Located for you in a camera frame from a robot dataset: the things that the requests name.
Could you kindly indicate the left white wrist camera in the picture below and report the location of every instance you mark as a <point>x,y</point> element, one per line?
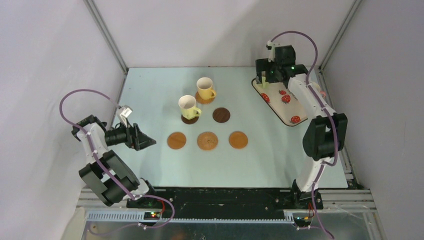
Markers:
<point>123,113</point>

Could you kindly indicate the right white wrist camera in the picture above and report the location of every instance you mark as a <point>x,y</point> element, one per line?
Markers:
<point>271,47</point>

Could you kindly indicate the yellow mug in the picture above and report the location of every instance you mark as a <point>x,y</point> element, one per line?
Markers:
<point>205,88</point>

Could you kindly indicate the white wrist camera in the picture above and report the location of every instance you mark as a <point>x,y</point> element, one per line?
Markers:
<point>123,113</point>
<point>271,47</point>

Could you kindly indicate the aluminium frame rail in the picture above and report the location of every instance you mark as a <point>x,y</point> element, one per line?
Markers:
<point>97,211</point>

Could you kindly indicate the dark wooden coaster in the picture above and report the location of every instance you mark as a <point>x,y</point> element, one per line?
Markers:
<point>221,115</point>
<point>189,121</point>

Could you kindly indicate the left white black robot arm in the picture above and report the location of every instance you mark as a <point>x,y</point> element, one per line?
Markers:
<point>105,173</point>

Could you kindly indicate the green mug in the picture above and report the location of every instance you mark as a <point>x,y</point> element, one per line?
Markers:
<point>264,82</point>

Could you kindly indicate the light wooden coaster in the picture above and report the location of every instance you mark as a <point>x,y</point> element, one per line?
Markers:
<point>176,140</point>
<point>238,140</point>

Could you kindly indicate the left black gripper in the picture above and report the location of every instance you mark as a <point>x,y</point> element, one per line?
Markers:
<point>135,139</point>

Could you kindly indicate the yellow-green mug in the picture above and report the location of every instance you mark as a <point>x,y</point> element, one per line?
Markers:
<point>188,107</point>

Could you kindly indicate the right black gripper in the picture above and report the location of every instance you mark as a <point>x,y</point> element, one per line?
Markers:
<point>262,67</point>

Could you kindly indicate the strawberry pattern tray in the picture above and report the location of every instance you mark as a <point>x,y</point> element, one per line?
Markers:
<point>282,102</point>

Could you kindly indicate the woven rattan coaster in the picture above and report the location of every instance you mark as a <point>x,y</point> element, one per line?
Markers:
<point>207,141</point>
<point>203,101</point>

